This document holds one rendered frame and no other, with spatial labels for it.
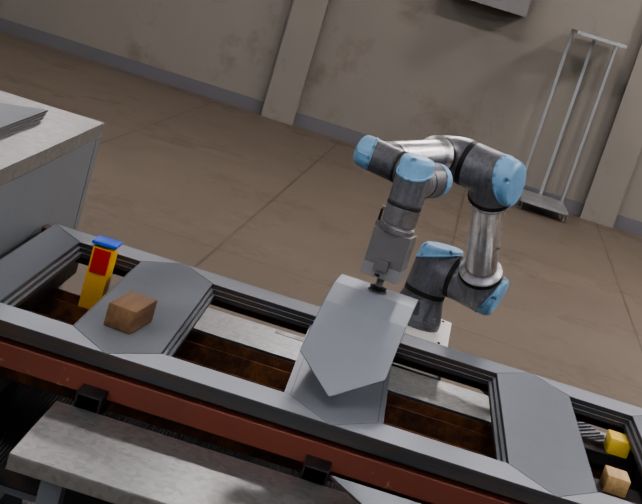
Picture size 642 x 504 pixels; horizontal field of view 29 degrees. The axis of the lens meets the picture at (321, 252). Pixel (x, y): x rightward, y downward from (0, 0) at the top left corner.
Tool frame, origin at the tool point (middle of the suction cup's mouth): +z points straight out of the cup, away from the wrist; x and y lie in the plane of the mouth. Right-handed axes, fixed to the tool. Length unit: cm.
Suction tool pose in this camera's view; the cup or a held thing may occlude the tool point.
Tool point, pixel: (375, 296)
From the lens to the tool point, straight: 272.1
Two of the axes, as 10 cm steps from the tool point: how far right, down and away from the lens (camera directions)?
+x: 3.1, -1.5, 9.4
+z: -2.8, 9.3, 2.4
